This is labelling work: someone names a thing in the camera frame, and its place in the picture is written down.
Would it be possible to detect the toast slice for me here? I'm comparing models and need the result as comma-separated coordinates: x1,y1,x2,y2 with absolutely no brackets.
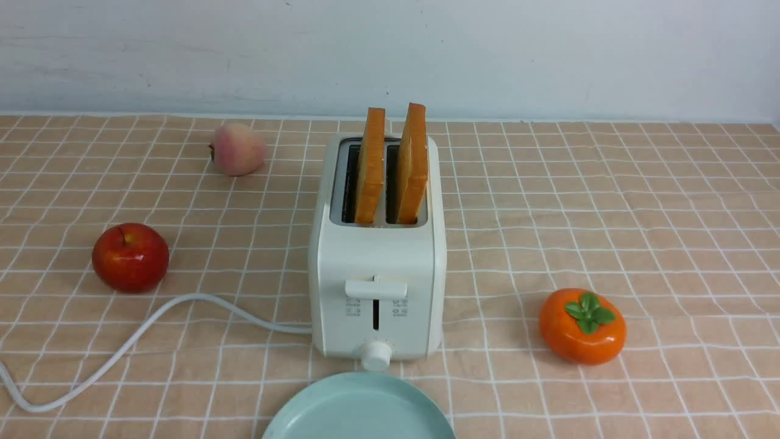
395,102,429,225
355,107,385,225

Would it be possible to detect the white two-slot toaster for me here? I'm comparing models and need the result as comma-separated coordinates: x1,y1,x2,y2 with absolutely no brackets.
308,133,447,371

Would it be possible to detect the pink peach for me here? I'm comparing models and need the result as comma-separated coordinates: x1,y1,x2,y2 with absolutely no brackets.
209,123,268,177

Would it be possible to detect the light green round plate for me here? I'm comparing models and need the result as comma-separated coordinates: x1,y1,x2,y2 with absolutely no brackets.
263,371,456,438

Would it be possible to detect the orange persimmon with green leaves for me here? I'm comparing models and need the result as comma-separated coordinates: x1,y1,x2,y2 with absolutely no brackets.
538,287,627,366

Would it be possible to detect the orange checkered tablecloth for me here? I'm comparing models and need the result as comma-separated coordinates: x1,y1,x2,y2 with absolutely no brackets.
1,115,779,438

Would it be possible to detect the red apple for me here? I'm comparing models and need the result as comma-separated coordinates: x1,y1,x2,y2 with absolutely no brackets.
91,223,170,293

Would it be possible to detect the white power cable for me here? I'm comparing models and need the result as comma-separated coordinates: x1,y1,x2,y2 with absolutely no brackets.
0,293,313,414

